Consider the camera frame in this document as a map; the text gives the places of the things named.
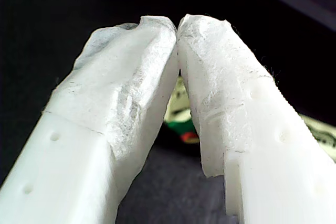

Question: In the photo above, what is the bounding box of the snack bar in printed wrapper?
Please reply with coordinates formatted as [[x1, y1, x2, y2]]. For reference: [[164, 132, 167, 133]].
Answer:
[[164, 76, 336, 164]]

